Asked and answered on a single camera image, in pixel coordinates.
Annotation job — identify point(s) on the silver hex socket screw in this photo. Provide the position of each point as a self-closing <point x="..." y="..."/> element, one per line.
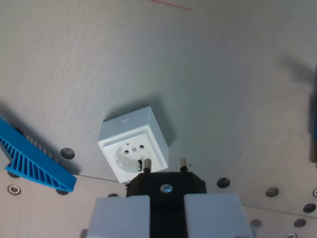
<point x="315" y="191"/>
<point x="14" y="189"/>
<point x="291" y="235"/>

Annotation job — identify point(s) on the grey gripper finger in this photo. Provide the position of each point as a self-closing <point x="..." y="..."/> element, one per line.
<point x="213" y="215"/>
<point x="121" y="218"/>

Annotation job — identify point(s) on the dark round-head screw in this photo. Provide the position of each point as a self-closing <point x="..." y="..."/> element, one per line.
<point x="112" y="195"/>
<point x="223" y="182"/>
<point x="67" y="153"/>
<point x="272" y="192"/>
<point x="61" y="192"/>
<point x="255" y="223"/>

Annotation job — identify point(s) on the white wall socket box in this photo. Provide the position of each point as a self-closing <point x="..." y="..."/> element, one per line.
<point x="133" y="138"/>

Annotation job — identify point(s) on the blue plastic block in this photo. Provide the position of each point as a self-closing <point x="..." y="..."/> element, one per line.
<point x="313" y="129"/>

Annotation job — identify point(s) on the black two-pin power plug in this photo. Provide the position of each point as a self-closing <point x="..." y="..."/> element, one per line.
<point x="167" y="203"/>

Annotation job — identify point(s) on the blue ribbed plastic wedge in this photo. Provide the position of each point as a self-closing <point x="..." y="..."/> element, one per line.
<point x="32" y="163"/>

